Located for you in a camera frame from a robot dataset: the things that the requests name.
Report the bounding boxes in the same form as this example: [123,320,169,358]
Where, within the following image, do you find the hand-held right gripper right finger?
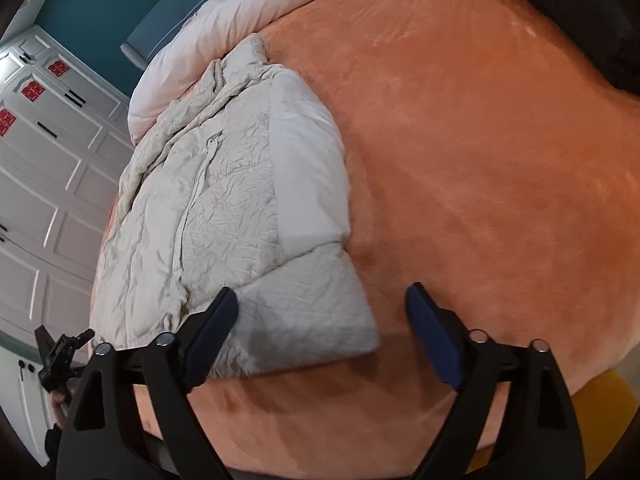
[405,282,587,480]

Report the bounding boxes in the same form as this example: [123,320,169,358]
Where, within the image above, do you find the yellow stool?
[470,367,640,480]

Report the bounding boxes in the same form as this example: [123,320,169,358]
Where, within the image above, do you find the white puffer jacket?
[90,32,381,378]

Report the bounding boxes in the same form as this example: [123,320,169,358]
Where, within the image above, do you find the orange plush bed blanket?
[87,0,640,480]

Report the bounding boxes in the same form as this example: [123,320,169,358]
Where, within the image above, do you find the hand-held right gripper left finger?
[54,287,239,480]

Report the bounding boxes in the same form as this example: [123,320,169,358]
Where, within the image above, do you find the person's left hand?
[51,380,80,428]

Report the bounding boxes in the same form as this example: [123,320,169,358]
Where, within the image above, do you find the blue upholstered headboard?
[120,0,286,68]

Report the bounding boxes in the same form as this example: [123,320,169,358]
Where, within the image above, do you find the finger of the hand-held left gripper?
[34,326,55,361]
[56,329,96,358]

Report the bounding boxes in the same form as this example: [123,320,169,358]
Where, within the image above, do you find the black puffer jacket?
[475,0,640,93]

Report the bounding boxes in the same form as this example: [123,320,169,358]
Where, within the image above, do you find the pale pink duvet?
[127,0,406,143]

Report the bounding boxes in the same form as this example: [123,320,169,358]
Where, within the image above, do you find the white panelled wardrobe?
[0,25,136,461]

